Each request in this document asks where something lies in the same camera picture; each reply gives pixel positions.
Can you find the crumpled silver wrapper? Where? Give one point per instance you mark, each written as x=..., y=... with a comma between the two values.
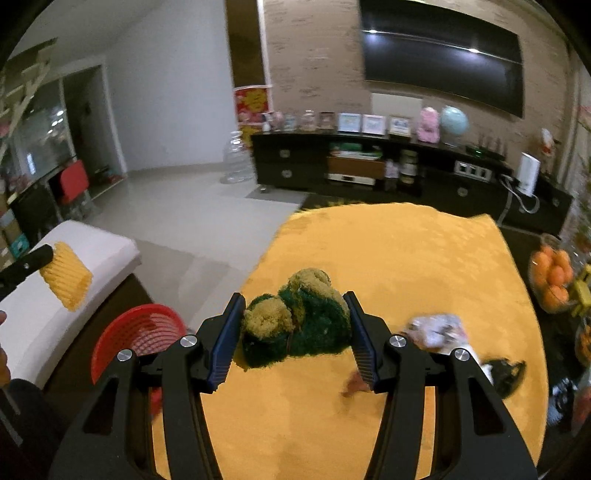
x=434, y=332

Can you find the red and white figurine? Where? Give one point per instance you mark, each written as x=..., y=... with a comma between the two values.
x=548, y=143

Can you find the black crumpled wrapper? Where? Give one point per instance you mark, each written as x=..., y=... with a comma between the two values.
x=505, y=376

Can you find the white picture frame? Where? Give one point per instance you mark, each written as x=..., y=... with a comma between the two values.
x=349, y=123
x=400, y=126
x=374, y=125

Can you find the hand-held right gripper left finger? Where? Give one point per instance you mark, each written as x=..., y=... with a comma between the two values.
x=226, y=339

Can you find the clear plastic water jug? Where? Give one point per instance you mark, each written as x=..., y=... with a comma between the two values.
x=238, y=161

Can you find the black television cabinet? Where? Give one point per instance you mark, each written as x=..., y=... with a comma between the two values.
x=461, y=196

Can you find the glass jar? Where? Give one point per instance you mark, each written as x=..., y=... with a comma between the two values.
x=308, y=121
x=290, y=122

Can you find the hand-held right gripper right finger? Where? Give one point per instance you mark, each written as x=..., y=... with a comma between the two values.
x=362, y=344

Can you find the white power strip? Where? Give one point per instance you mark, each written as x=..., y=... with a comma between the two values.
x=473, y=170

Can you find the green and yellow scouring sponge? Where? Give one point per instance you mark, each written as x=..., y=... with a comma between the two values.
x=300, y=323

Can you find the yellow tablecloth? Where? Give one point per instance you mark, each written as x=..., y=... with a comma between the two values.
x=392, y=258

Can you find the white upright appliance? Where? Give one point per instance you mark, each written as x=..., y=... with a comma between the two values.
x=528, y=173

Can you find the pale blue globe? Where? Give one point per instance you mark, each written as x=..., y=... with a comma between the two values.
x=454, y=121

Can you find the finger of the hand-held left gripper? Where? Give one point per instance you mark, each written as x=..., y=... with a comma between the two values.
x=23, y=271

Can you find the black wall television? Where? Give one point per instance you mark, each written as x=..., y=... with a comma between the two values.
x=438, y=69

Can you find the black router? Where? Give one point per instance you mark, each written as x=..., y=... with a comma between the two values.
x=485, y=152

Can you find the pink plush toy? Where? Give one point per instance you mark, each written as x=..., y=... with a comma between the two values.
x=428, y=125

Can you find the red stool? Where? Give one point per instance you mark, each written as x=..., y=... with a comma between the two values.
x=74, y=180

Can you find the red plastic basket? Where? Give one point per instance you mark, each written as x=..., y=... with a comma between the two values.
x=138, y=323

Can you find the small glass bowl of oranges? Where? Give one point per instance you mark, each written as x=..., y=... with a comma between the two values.
x=585, y=344

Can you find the small dark picture frame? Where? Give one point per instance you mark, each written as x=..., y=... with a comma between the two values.
x=327, y=121

